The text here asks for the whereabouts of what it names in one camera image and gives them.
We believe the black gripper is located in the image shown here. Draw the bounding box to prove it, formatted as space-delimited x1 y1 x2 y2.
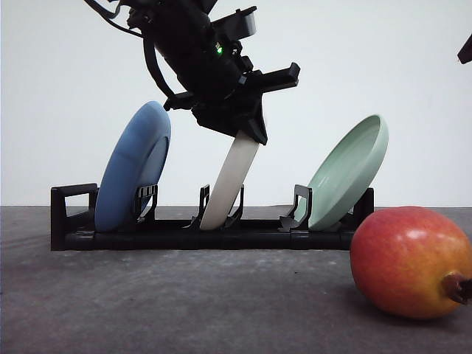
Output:
164 63 301 145

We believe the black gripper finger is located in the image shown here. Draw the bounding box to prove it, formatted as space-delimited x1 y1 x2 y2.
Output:
457 35 472 64

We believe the white plate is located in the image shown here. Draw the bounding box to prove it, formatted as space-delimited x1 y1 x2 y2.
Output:
201 130 260 230

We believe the red pomegranate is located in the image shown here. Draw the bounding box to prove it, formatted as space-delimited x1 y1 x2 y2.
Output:
350 206 472 319

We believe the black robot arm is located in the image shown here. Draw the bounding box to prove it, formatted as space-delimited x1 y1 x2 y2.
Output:
128 0 300 145

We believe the blue plate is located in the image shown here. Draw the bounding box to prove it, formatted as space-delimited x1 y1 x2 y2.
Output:
94 101 172 232

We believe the green plate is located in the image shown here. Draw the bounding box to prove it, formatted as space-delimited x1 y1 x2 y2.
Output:
295 115 389 231

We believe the black plate rack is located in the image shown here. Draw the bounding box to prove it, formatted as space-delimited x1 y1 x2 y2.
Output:
52 183 374 250

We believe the black cable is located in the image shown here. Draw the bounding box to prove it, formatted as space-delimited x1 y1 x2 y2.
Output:
84 0 175 98

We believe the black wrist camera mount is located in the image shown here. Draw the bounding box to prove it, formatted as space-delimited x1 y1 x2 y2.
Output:
210 6 257 41

